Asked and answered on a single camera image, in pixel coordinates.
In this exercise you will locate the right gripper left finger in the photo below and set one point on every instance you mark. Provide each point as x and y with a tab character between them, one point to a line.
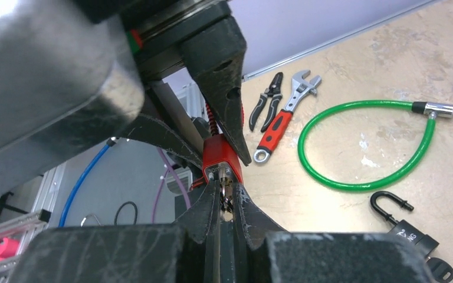
186	250

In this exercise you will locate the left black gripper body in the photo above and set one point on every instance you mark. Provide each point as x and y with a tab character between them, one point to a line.
166	36

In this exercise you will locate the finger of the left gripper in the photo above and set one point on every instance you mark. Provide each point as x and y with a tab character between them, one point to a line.
180	137
222	86

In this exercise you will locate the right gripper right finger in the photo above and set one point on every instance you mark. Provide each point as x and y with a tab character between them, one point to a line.
266	252

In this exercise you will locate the small silver key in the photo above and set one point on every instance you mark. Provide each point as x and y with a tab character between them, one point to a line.
226	194

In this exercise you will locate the red cable lock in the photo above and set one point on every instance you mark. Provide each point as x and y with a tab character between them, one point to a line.
218	154

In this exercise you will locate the black padlock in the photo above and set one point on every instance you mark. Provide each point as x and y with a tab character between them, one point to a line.
423	242

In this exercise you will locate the black-headed key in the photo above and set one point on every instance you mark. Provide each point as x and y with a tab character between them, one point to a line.
441	270

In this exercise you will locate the red handled adjustable wrench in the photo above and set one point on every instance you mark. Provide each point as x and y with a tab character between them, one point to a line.
300	88

